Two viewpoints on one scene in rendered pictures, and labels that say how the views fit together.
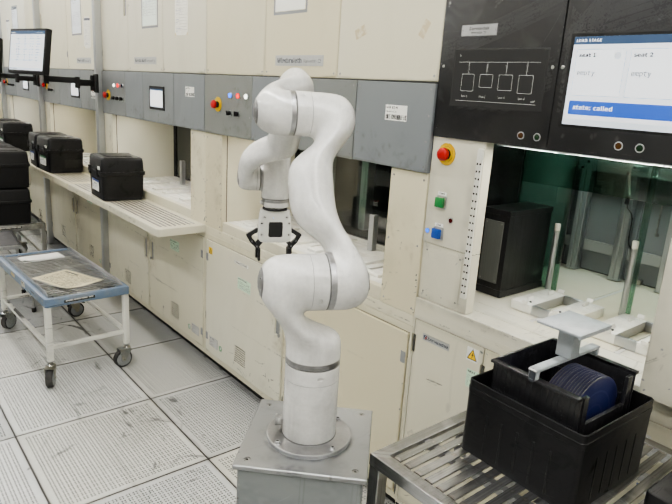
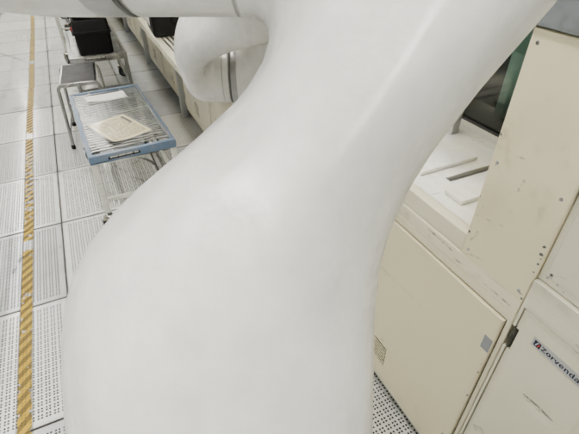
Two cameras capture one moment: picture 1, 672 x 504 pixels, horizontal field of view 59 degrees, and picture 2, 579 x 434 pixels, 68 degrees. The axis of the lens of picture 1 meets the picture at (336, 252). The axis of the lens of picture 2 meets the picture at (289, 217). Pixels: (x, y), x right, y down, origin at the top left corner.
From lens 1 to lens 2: 1.22 m
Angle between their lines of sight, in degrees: 26
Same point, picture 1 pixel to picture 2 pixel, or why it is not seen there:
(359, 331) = (420, 274)
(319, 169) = (237, 412)
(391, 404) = (455, 381)
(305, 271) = not seen: outside the picture
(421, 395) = (508, 406)
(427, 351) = (536, 363)
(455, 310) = not seen: outside the picture
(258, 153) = (200, 27)
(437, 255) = not seen: outside the picture
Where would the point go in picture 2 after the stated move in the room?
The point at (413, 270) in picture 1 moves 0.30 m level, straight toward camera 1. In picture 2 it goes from (539, 237) to (550, 375)
